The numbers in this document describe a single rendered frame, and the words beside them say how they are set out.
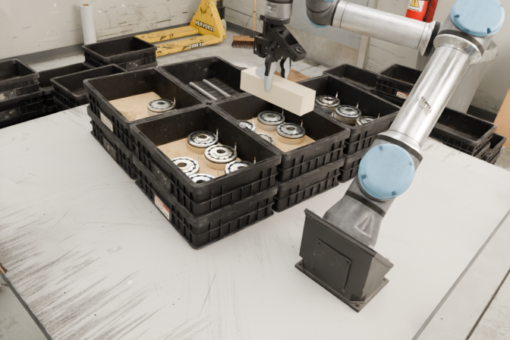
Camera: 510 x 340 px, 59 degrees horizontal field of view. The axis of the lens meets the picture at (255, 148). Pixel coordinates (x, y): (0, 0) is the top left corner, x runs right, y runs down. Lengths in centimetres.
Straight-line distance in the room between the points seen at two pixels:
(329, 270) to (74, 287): 65
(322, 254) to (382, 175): 28
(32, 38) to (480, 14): 402
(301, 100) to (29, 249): 85
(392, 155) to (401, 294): 43
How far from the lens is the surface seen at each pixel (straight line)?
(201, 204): 121
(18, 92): 282
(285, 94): 130
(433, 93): 111
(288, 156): 132
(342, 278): 119
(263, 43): 131
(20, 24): 459
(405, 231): 151
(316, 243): 119
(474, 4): 119
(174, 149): 151
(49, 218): 149
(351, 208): 116
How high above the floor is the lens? 161
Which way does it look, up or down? 31 degrees down
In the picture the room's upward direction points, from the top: 5 degrees clockwise
